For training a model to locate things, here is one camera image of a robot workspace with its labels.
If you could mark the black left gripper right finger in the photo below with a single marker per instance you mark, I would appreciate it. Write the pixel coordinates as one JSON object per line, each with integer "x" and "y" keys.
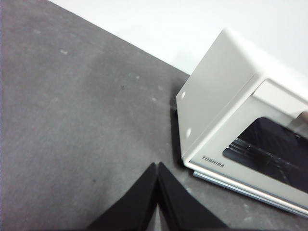
{"x": 183, "y": 209}

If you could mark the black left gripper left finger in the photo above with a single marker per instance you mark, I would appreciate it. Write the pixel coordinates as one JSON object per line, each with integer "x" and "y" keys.
{"x": 134, "y": 207}

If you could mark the white toaster oven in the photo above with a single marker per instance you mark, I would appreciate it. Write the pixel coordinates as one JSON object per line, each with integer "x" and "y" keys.
{"x": 211, "y": 84}

